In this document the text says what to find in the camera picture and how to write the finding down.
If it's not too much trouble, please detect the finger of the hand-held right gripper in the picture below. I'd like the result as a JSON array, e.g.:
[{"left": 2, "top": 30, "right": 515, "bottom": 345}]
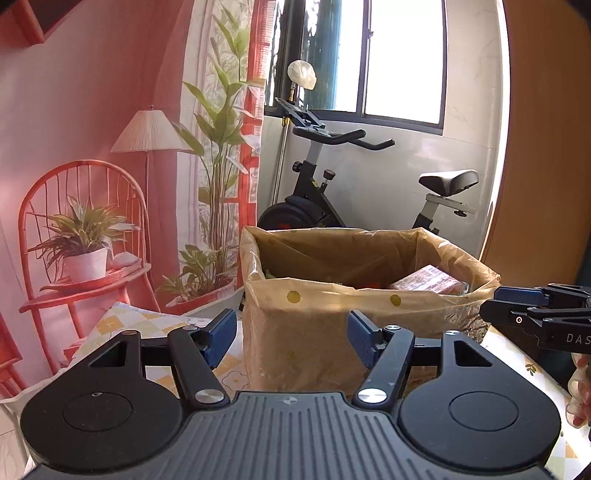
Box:
[
  {"left": 478, "top": 299, "right": 557, "bottom": 340},
  {"left": 492, "top": 283, "right": 591, "bottom": 309}
]

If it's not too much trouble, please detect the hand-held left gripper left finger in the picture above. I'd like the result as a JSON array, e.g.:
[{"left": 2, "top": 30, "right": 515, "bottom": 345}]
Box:
[{"left": 88, "top": 308, "right": 238, "bottom": 408}]

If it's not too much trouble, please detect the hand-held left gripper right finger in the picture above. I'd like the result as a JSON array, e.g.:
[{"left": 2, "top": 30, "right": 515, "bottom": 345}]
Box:
[{"left": 346, "top": 310, "right": 498, "bottom": 407}]

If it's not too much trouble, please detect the brown cardboard box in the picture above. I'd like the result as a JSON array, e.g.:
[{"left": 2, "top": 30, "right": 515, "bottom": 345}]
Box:
[{"left": 240, "top": 225, "right": 502, "bottom": 394}]

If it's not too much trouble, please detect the person's right hand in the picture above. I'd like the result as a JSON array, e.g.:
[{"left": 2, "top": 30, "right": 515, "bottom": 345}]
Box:
[{"left": 566, "top": 353, "right": 591, "bottom": 431}]

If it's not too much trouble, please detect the flower checked tablecloth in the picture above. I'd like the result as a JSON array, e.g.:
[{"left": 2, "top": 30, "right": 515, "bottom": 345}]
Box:
[{"left": 0, "top": 302, "right": 591, "bottom": 480}]

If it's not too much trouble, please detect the pink snack packet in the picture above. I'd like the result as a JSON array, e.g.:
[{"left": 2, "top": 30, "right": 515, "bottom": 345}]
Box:
[{"left": 387, "top": 264, "right": 471, "bottom": 296}]

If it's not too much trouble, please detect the translucent dotted plastic bag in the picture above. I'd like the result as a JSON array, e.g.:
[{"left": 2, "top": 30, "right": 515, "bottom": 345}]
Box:
[{"left": 239, "top": 225, "right": 502, "bottom": 394}]

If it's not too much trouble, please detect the black exercise bike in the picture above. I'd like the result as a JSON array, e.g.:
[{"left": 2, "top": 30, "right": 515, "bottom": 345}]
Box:
[{"left": 256, "top": 97, "right": 481, "bottom": 237}]

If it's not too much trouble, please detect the wooden door panel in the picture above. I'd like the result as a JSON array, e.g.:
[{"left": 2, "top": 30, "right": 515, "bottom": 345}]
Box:
[{"left": 480, "top": 0, "right": 591, "bottom": 288}]

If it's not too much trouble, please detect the silver pole with white cover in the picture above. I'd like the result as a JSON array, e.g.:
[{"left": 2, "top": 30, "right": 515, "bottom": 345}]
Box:
[{"left": 272, "top": 60, "right": 318, "bottom": 206}]

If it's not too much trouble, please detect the dark framed window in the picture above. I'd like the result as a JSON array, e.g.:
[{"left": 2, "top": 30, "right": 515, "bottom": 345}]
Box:
[{"left": 264, "top": 0, "right": 448, "bottom": 136}]

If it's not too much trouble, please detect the pink printed wall backdrop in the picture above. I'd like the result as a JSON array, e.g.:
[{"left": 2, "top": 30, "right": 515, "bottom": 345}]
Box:
[{"left": 0, "top": 0, "right": 278, "bottom": 400}]

